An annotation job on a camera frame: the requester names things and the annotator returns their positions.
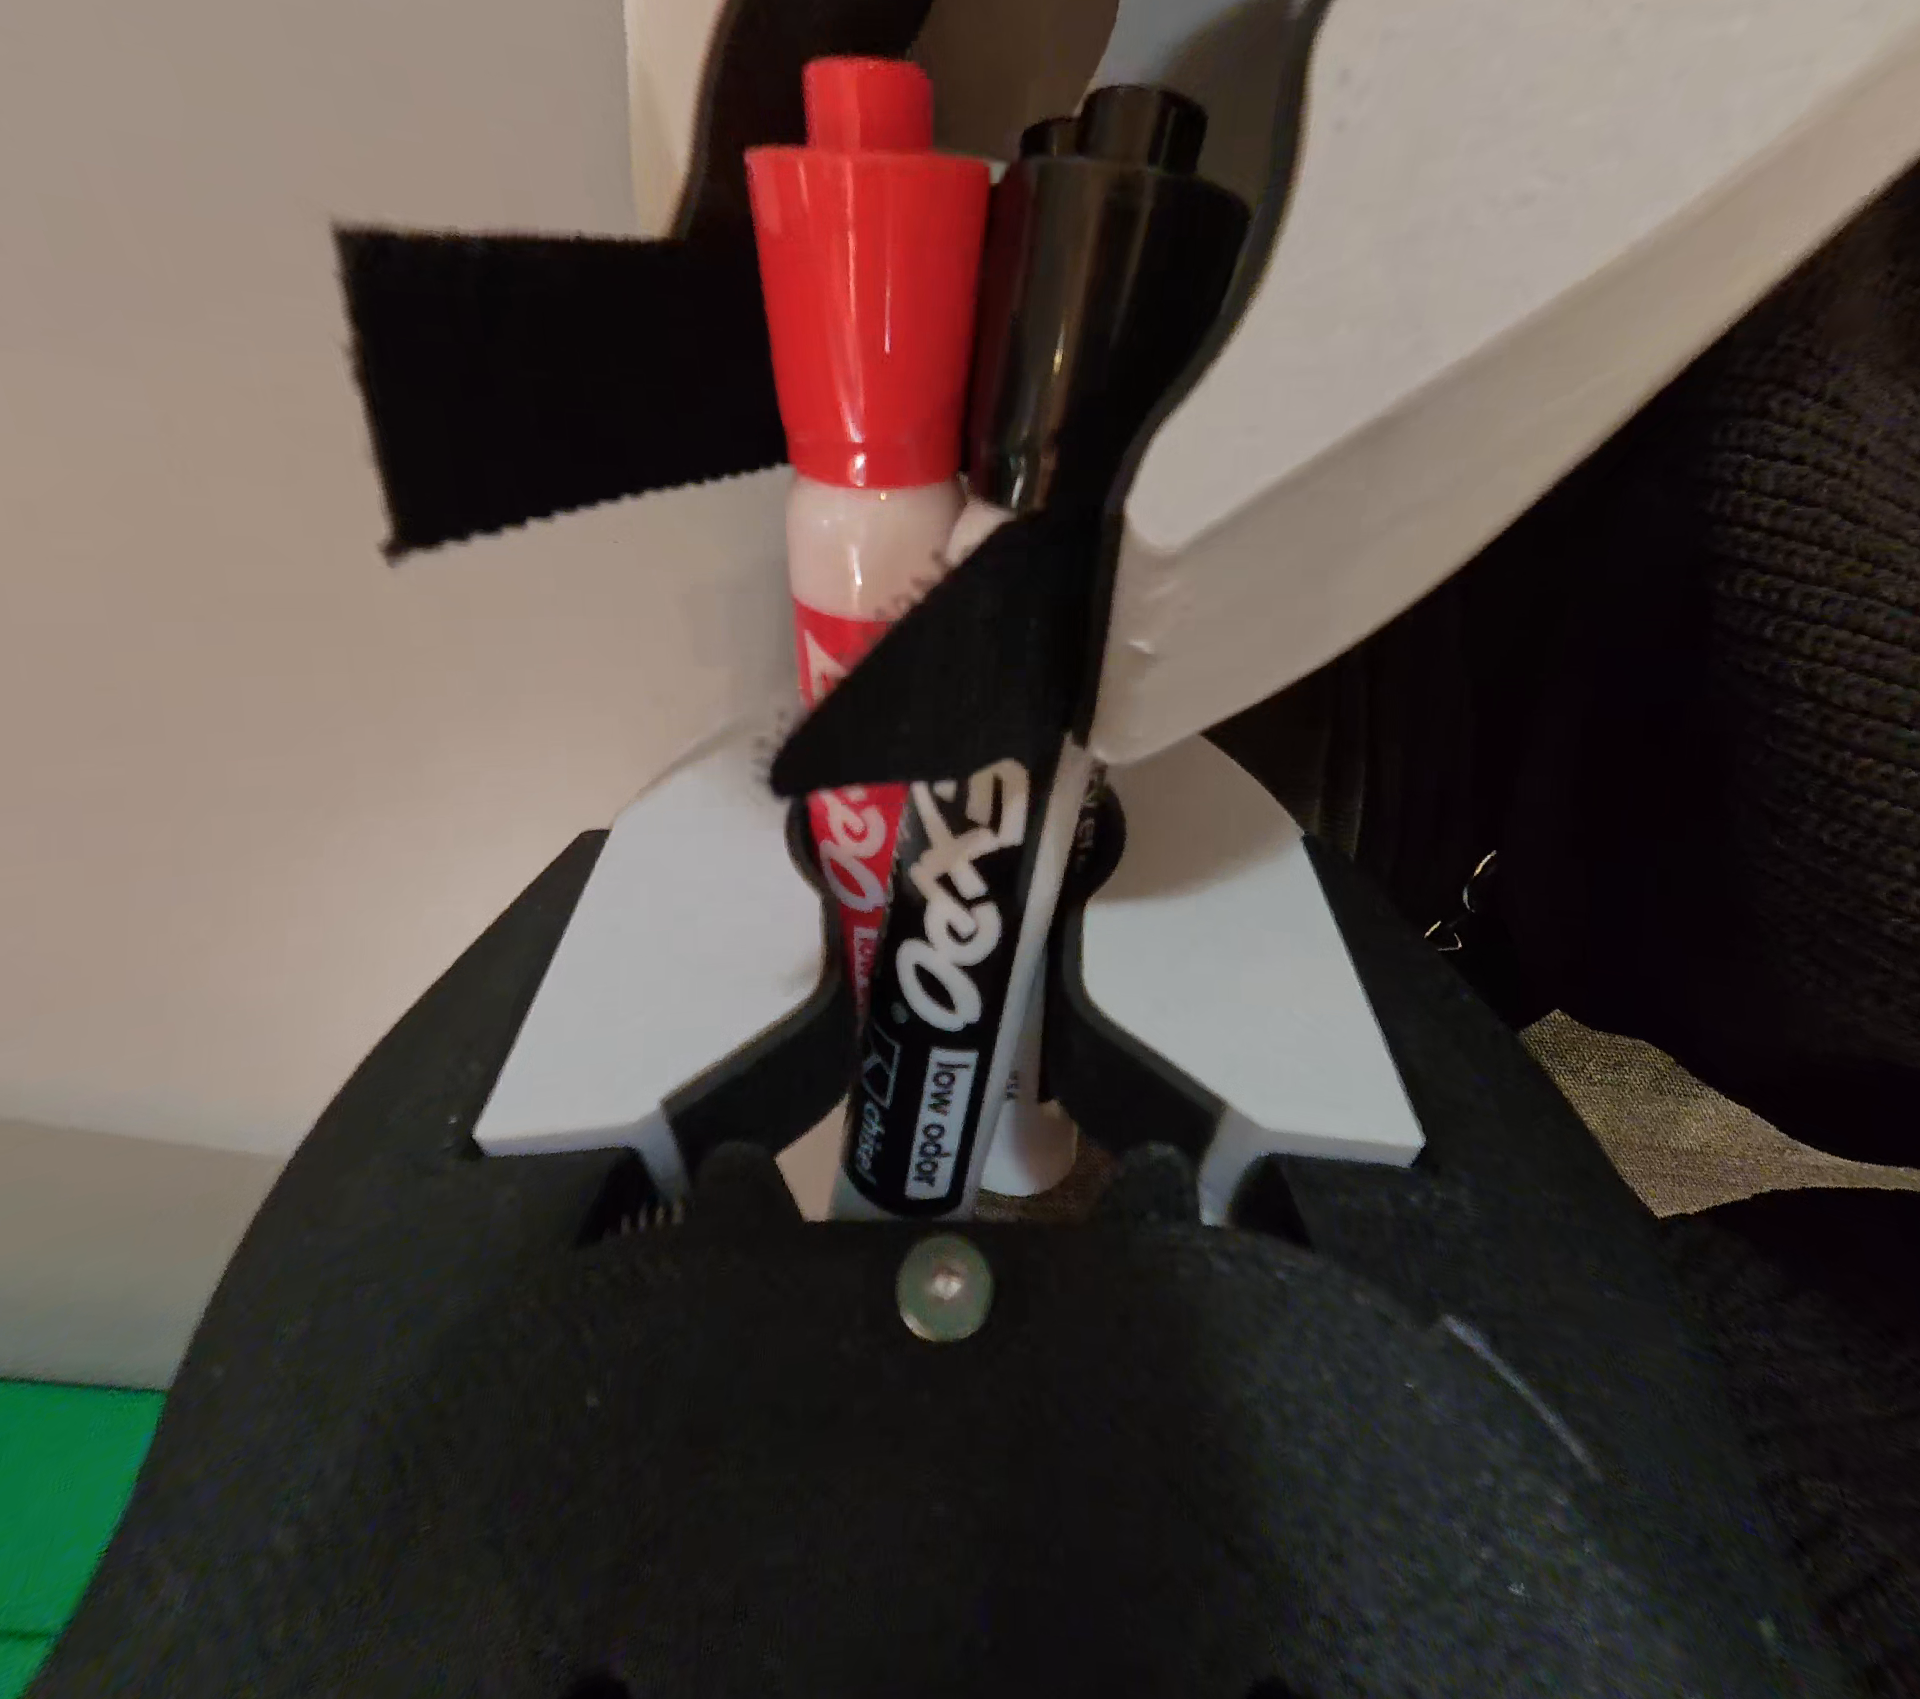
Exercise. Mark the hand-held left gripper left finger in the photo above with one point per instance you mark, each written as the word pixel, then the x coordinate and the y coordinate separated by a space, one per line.
pixel 629 1009

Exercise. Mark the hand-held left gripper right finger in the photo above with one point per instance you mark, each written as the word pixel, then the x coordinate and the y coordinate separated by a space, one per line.
pixel 1261 1009

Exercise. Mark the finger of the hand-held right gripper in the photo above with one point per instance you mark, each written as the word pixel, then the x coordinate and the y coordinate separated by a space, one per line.
pixel 660 5
pixel 1576 154

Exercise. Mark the black dry-erase marker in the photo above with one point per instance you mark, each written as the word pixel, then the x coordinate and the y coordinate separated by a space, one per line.
pixel 1037 1146
pixel 1109 305

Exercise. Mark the red dry-erase marker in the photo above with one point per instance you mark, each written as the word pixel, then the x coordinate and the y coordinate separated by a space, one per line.
pixel 863 305

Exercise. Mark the green plastic bin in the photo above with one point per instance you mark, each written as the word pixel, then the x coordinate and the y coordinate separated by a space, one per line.
pixel 61 1548

